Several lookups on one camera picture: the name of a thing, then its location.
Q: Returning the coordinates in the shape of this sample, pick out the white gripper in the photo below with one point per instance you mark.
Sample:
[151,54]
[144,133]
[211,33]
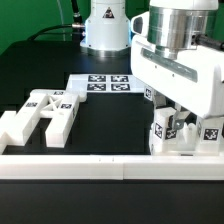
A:
[195,80]

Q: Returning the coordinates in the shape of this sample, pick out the white chair seat part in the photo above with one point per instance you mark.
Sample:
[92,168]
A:
[186,142]

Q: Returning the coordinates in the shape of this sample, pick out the white chair back part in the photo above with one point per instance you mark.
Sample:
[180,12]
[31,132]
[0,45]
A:
[59,106]

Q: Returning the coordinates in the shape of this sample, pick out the white chair side bar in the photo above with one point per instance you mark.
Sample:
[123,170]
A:
[5,122]

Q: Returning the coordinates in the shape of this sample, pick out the white tagged cube near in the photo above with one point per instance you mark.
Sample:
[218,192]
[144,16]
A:
[148,93]

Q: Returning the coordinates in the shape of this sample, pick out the white base tag plate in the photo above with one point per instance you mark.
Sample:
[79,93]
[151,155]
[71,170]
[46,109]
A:
[104,83]

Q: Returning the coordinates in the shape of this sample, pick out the white U-shaped fence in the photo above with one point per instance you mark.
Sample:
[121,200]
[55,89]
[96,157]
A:
[111,167]

